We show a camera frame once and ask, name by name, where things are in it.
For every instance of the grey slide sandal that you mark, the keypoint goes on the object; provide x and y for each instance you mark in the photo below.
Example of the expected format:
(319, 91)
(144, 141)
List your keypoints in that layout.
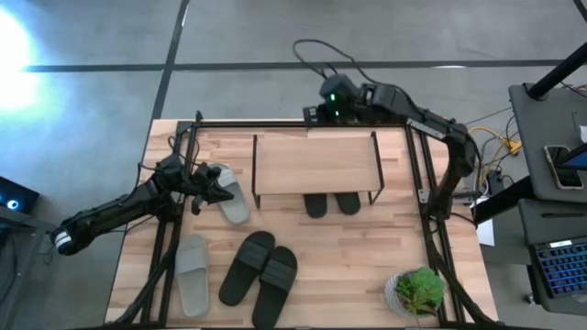
(236, 208)
(192, 275)

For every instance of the white paper sheet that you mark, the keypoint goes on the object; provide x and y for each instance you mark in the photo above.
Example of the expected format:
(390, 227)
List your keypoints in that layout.
(486, 234)

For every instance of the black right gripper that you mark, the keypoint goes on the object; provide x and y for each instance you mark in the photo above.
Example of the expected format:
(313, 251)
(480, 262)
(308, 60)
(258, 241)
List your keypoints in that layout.
(339, 98)

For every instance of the black pen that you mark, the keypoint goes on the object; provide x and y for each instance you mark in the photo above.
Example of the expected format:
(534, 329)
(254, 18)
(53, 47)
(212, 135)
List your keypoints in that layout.
(561, 215)

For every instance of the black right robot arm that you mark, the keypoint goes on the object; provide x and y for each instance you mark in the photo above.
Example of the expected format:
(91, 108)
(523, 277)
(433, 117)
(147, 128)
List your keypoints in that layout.
(440, 130)

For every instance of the black box with blue light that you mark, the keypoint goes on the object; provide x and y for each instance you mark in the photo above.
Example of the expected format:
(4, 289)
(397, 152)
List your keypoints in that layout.
(16, 197)

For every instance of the laptop with lit keyboard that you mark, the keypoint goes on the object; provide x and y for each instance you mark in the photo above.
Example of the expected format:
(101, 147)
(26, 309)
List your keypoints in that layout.
(564, 268)

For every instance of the black metal table frame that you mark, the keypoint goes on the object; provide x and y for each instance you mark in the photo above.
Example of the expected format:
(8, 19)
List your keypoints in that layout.
(257, 124)

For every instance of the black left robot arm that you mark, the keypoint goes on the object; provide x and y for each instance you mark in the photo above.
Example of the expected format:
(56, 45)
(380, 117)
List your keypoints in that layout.
(114, 211)

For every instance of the wooden shelf with black frame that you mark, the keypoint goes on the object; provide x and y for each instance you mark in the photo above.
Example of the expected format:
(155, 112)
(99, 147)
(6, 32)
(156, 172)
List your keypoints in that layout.
(316, 165)

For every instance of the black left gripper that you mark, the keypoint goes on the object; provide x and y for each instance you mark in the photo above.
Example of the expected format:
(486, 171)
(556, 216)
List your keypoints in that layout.
(204, 179)

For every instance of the black smartphone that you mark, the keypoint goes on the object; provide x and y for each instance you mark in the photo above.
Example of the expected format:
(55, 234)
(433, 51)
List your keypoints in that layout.
(563, 167)

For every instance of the black pole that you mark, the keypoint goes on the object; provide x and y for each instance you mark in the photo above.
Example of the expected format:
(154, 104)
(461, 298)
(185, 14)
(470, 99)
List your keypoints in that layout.
(555, 73)

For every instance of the black flat bar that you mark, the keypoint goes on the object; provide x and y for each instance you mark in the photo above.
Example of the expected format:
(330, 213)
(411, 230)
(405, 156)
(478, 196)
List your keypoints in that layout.
(504, 199)

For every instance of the grey cart top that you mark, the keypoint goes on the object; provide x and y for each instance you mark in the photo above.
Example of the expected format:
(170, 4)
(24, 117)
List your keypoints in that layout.
(541, 137)

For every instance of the green plant in grey pot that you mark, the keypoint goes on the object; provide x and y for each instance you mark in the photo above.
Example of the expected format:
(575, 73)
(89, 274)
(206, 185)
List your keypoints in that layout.
(417, 291)

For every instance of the grey metal stand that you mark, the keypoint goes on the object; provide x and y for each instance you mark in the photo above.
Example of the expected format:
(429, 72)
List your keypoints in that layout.
(18, 256)

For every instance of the black slide sandal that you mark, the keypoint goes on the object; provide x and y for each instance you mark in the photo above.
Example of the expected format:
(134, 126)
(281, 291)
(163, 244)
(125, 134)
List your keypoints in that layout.
(238, 279)
(315, 206)
(275, 293)
(347, 204)

